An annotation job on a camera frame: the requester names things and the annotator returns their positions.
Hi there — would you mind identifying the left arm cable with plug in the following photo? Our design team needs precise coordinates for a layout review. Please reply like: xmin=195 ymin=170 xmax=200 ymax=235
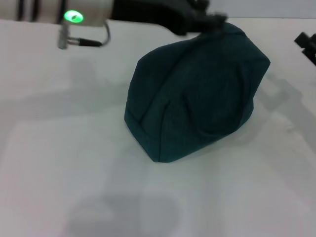
xmin=57 ymin=21 xmax=112 ymax=49

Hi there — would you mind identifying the teal insulated lunch bag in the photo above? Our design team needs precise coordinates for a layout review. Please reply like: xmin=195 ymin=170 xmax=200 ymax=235
xmin=123 ymin=22 xmax=271 ymax=163

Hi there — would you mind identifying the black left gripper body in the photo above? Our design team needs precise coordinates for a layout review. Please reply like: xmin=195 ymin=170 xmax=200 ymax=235
xmin=110 ymin=0 xmax=196 ymax=36

